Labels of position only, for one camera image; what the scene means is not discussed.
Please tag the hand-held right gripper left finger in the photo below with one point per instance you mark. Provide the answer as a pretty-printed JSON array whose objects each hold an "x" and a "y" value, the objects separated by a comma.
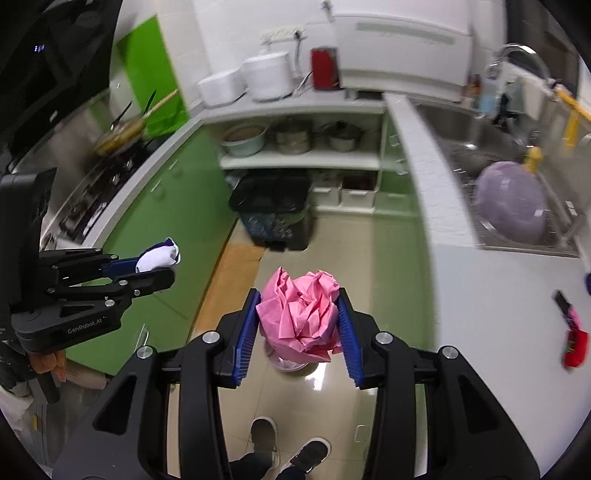
[{"x": 247, "y": 337}]

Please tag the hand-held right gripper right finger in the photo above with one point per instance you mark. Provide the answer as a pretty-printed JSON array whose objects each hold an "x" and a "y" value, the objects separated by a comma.
[{"x": 348, "y": 337}]

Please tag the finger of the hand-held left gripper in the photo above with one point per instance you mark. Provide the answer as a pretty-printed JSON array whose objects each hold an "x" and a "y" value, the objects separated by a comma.
[
  {"x": 117, "y": 266},
  {"x": 147, "y": 280}
]

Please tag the blue and white paper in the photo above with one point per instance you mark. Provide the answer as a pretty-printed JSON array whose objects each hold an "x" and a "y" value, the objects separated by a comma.
[{"x": 157, "y": 256}]

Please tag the pink paper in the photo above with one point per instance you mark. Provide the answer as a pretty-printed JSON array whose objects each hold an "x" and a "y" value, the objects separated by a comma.
[{"x": 300, "y": 314}]

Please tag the black trash bin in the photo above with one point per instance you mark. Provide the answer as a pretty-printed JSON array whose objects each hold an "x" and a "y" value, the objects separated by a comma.
[{"x": 272, "y": 207}]

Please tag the person's left hand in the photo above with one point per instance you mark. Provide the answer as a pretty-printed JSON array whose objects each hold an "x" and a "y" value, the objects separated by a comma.
[{"x": 46, "y": 363}]

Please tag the brown floor mat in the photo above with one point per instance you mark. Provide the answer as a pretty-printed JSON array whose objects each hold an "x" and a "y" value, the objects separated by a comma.
[{"x": 231, "y": 290}]

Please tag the white round floor object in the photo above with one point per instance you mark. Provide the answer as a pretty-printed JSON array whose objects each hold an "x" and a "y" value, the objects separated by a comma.
[{"x": 288, "y": 364}]

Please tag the green kitchen cabinet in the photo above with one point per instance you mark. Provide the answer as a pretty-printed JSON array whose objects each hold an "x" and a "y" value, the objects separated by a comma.
[{"x": 161, "y": 221}]

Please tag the gas stove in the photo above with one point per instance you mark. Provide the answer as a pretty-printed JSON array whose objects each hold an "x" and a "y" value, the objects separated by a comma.
[{"x": 99, "y": 189}]

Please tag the person's shoe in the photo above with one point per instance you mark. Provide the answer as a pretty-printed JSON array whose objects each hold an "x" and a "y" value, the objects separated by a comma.
[
  {"x": 264, "y": 438},
  {"x": 311, "y": 452}
]

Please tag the frying pan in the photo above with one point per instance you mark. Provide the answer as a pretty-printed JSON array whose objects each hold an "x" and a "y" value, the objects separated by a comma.
[{"x": 121, "y": 136}]

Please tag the white storage box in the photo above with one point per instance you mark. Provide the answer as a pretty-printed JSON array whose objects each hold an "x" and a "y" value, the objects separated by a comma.
[{"x": 344, "y": 194}]

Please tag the wooden spatula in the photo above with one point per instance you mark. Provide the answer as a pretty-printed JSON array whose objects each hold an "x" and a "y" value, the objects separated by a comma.
[{"x": 161, "y": 104}]

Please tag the pale bowl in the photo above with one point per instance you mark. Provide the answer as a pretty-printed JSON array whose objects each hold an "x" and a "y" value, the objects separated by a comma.
[{"x": 244, "y": 141}]

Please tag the steel pot with lid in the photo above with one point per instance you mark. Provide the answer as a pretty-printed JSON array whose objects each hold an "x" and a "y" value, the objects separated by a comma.
[{"x": 342, "y": 137}]

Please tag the white round pot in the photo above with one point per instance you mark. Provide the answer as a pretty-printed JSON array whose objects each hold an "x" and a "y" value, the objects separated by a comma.
[{"x": 220, "y": 90}]

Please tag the purple bowl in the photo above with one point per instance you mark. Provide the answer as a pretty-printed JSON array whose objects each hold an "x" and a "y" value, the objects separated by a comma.
[{"x": 515, "y": 203}]

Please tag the black range hood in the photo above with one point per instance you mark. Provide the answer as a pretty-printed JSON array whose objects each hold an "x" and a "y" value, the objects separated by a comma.
[{"x": 51, "y": 60}]

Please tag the black tube with pink label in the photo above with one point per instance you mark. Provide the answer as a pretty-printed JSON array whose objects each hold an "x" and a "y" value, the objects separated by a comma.
[{"x": 569, "y": 309}]

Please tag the red crumpled paper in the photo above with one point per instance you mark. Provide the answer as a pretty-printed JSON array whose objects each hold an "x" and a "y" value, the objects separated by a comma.
[{"x": 576, "y": 346}]

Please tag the steel sink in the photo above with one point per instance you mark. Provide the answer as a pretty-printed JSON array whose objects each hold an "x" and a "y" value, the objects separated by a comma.
[{"x": 443, "y": 120}]

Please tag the white rice cooker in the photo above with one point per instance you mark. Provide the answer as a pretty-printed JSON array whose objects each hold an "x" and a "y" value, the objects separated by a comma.
[{"x": 268, "y": 76}]

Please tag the yellow sponge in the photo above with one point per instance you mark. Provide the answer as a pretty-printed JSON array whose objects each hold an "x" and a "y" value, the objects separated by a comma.
[{"x": 533, "y": 159}]

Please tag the red container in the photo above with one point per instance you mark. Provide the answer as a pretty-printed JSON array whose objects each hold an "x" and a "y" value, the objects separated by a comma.
[{"x": 324, "y": 68}]

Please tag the blue dish soap bottle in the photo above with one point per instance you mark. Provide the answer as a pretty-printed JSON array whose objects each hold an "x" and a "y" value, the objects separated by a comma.
[{"x": 488, "y": 97}]

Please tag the white countertop dishwasher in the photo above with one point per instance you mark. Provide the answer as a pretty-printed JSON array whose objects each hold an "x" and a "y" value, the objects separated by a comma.
[{"x": 401, "y": 46}]

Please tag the yellow sink rack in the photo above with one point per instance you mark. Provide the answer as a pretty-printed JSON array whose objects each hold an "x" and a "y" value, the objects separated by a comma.
[{"x": 570, "y": 113}]

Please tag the tall chrome faucet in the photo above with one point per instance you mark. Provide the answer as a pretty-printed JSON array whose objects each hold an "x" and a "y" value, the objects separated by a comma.
[{"x": 521, "y": 50}]

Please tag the white wall socket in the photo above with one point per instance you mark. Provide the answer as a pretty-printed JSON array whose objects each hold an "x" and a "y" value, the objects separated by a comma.
[{"x": 281, "y": 34}]

